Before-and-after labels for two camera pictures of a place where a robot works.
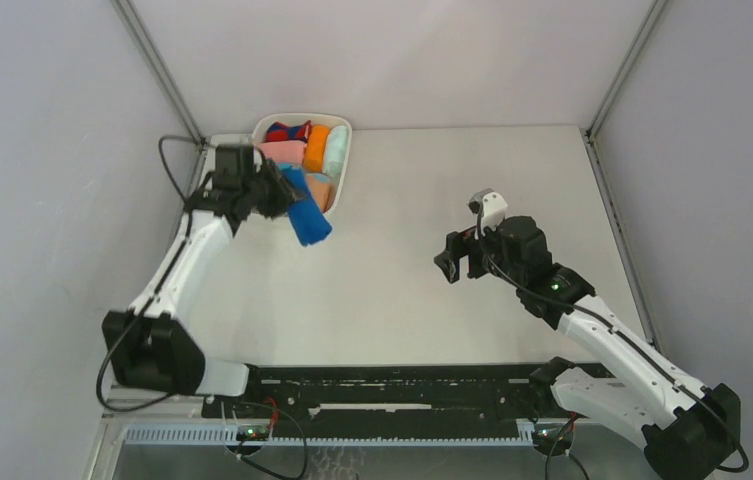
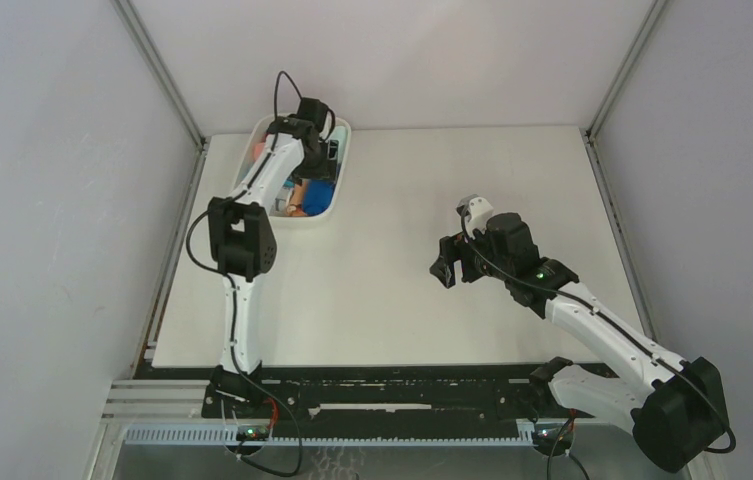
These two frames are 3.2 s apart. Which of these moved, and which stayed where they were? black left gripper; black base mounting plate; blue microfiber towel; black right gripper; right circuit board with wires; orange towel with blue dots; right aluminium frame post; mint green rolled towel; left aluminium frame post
Moved: blue microfiber towel; orange towel with blue dots; black left gripper
Stayed: left aluminium frame post; black base mounting plate; black right gripper; right circuit board with wires; mint green rolled towel; right aluminium frame post
